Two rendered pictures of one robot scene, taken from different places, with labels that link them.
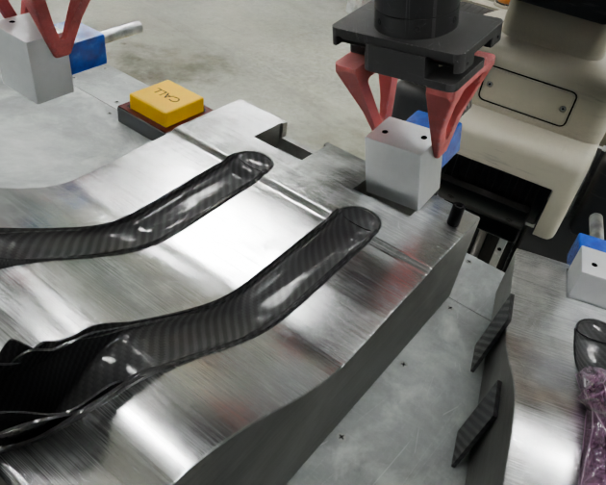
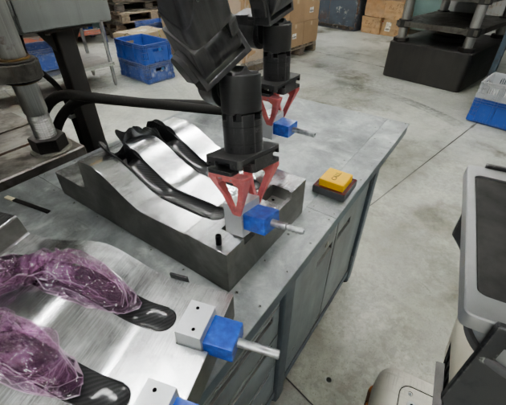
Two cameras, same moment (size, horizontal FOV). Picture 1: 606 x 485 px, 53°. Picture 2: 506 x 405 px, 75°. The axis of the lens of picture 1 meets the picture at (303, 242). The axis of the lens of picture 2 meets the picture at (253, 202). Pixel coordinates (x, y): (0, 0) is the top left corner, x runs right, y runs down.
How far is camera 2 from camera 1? 0.68 m
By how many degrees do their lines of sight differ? 70
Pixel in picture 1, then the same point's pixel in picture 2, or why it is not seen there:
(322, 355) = (145, 207)
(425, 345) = (193, 278)
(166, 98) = (332, 176)
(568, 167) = not seen: outside the picture
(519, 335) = (165, 281)
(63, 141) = (301, 168)
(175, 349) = (139, 171)
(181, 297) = (168, 176)
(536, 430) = (94, 247)
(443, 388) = not seen: hidden behind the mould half
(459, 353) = not seen: hidden behind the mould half
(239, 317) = (166, 191)
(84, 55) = (279, 129)
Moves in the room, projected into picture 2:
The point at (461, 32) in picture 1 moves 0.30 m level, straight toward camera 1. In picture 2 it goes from (228, 155) to (49, 131)
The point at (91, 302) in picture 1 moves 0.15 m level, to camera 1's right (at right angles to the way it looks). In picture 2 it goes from (151, 154) to (124, 197)
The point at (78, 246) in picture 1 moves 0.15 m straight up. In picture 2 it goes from (189, 157) to (180, 89)
